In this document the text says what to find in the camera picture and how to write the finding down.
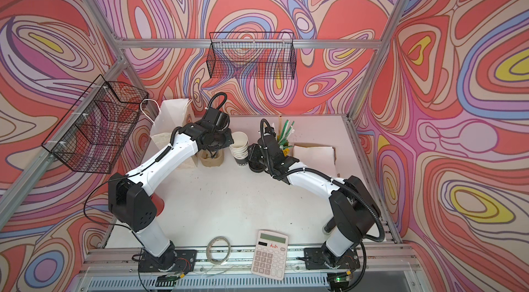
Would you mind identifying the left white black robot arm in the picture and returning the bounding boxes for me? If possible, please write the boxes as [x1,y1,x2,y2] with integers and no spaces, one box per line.
[108,108,234,271]

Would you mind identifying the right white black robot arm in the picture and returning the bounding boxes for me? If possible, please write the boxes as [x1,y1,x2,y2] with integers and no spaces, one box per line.
[249,134,385,268]

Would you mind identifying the stack of paper coffee cups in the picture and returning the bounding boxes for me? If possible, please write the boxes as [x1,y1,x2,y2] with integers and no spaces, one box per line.
[230,132,249,166]

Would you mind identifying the white paper takeout bag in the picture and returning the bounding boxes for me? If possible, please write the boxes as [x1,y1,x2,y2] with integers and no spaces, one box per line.
[141,99,198,171]

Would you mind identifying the bundle of wrapped straws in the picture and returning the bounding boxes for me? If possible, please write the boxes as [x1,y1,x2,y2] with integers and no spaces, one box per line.
[277,119,295,149]

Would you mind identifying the stack of black cup lids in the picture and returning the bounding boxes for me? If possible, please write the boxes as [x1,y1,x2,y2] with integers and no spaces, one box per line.
[248,161,266,174]

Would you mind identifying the white paper napkins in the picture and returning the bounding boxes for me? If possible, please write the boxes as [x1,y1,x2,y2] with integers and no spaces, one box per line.
[293,145,336,178]

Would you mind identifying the brown napkin holder box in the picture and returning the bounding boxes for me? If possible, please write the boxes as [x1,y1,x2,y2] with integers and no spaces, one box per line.
[291,142,336,177]

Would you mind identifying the silver black stapler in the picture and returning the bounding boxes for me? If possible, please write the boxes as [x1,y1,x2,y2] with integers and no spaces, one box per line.
[322,217,336,235]

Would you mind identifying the white desk calculator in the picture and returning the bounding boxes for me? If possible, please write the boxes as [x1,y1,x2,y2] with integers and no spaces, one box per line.
[251,230,289,281]

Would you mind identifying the black wire basket back wall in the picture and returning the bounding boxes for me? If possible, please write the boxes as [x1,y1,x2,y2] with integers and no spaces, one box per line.
[206,30,297,80]

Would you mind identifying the black wire basket wall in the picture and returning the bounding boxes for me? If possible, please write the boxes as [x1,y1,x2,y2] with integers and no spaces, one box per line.
[206,30,297,80]
[41,76,148,174]

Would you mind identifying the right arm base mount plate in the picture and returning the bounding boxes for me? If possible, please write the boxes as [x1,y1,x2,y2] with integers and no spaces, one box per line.
[300,247,361,271]

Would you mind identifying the black wire basket left wall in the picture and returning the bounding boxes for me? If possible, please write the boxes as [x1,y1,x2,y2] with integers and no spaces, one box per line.
[41,76,148,174]

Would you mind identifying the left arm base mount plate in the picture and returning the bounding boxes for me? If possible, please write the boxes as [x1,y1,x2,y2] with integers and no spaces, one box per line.
[139,249,198,274]

